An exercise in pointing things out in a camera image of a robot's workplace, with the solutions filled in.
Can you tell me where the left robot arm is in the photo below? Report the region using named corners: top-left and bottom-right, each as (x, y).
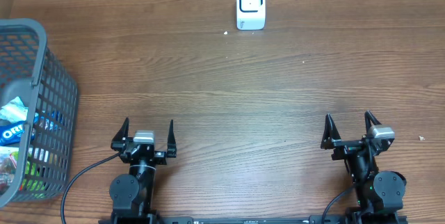
top-left (109, 118), bottom-right (177, 223)

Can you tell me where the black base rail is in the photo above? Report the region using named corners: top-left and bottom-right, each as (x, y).
top-left (97, 215), bottom-right (408, 224)

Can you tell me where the grey plastic mesh basket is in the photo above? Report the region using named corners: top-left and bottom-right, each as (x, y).
top-left (1, 19), bottom-right (79, 206)

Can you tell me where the blue Oreo cookie pack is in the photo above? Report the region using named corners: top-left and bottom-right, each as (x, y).
top-left (1, 113), bottom-right (65, 146)

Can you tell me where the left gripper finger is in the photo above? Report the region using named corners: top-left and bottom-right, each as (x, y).
top-left (167, 120), bottom-right (177, 158)
top-left (111, 118), bottom-right (129, 150)

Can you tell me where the mint green wipes pack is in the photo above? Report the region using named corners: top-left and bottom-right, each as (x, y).
top-left (0, 97), bottom-right (29, 123)

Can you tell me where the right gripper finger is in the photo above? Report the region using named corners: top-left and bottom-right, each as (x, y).
top-left (364, 110), bottom-right (382, 134)
top-left (321, 113), bottom-right (341, 149)

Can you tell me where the white barcode scanner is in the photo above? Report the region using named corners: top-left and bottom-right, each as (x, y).
top-left (236, 0), bottom-right (266, 31)

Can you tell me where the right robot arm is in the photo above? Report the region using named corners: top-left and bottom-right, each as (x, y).
top-left (317, 111), bottom-right (408, 224)

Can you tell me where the green snack bag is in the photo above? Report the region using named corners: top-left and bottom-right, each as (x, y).
top-left (1, 146), bottom-right (44, 195)

